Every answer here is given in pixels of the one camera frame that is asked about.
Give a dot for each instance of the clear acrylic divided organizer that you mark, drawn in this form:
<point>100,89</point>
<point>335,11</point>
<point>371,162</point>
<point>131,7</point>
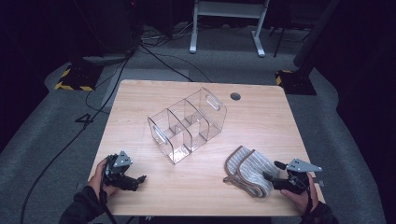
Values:
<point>186,124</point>

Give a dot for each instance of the white metal desk frame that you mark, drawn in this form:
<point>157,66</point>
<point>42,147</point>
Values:
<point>229,9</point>

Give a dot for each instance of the person's left hand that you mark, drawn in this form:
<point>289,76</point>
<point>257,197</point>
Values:
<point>97,180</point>

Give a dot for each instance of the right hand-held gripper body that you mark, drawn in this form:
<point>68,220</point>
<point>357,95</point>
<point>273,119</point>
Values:
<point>300,166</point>

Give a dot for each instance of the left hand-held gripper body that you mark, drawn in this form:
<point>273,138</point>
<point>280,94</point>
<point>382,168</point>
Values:
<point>123,159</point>

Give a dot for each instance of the person's right hand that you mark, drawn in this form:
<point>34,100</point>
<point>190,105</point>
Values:
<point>303,200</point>

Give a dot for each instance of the dark metal stand pole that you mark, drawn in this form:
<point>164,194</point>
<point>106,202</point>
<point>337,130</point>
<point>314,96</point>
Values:
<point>314,34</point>

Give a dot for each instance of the black equipment cabinet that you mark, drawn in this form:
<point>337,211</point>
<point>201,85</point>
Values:
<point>109,25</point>

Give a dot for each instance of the striped grey towel brown trim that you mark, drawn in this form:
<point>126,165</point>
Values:
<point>249,171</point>

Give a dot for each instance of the black tripod stand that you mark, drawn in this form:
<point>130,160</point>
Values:
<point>280,40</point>

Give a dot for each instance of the black yellow striped base plate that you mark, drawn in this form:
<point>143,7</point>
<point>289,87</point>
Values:
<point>77,77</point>
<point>295,84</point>

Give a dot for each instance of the grey metal table bracket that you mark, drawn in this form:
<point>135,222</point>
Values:
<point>319,183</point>
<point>81,185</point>

